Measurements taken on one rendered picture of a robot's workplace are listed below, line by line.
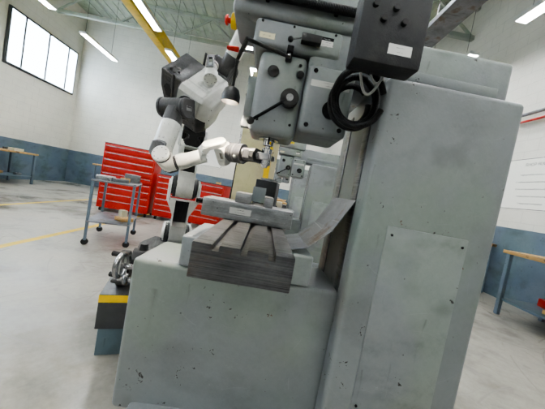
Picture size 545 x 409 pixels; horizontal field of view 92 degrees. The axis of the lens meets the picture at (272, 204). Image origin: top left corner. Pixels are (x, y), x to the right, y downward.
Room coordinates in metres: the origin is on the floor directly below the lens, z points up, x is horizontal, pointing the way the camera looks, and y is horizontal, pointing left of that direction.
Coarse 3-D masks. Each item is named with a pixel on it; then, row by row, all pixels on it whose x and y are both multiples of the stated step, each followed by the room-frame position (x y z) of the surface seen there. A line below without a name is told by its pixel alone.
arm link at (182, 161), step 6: (174, 156) 1.18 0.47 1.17; (180, 156) 1.17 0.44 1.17; (186, 156) 1.17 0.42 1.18; (192, 156) 1.17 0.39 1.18; (198, 156) 1.18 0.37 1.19; (168, 162) 1.15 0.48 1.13; (174, 162) 1.16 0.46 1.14; (180, 162) 1.16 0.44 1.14; (186, 162) 1.17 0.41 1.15; (192, 162) 1.18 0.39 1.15; (198, 162) 1.19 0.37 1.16; (162, 168) 1.20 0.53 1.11; (168, 168) 1.16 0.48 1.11; (174, 168) 1.17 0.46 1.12; (180, 168) 1.18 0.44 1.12; (186, 168) 1.19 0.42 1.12
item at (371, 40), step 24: (360, 0) 0.82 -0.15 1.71; (384, 0) 0.77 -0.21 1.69; (408, 0) 0.78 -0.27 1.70; (432, 0) 0.78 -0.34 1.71; (360, 24) 0.77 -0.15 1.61; (384, 24) 0.78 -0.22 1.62; (408, 24) 0.78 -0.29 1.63; (360, 48) 0.77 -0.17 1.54; (384, 48) 0.78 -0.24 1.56; (408, 48) 0.78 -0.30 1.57; (384, 72) 0.82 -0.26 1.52; (408, 72) 0.80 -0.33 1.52
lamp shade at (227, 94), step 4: (228, 88) 1.03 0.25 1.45; (232, 88) 1.03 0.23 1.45; (236, 88) 1.04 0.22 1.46; (224, 92) 1.03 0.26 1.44; (228, 92) 1.02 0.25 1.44; (232, 92) 1.03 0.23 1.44; (236, 92) 1.04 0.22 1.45; (224, 96) 1.03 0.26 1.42; (228, 96) 1.02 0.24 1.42; (232, 96) 1.03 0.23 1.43; (236, 96) 1.03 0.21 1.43; (224, 100) 1.08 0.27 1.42; (228, 100) 1.09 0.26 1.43; (232, 100) 1.03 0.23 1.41; (236, 100) 1.04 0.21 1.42; (228, 104) 1.09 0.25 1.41; (232, 104) 1.09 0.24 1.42; (236, 104) 1.09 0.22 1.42
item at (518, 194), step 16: (208, 160) 10.04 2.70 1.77; (528, 160) 4.37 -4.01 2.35; (544, 160) 4.12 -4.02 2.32; (512, 176) 4.59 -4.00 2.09; (528, 176) 4.31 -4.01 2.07; (544, 176) 4.06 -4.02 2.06; (512, 192) 4.52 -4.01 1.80; (528, 192) 4.25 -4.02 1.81; (544, 192) 4.00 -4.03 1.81; (512, 208) 4.46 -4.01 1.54; (528, 208) 4.19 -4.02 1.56; (544, 208) 3.95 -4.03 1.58
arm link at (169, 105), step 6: (162, 102) 1.26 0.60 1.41; (168, 102) 1.25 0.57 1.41; (174, 102) 1.24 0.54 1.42; (162, 108) 1.26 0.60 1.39; (168, 108) 1.24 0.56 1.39; (174, 108) 1.24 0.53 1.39; (162, 114) 1.29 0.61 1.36; (168, 114) 1.22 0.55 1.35; (174, 114) 1.23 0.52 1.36; (180, 114) 1.26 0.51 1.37; (174, 120) 1.23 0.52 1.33; (180, 120) 1.25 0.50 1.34
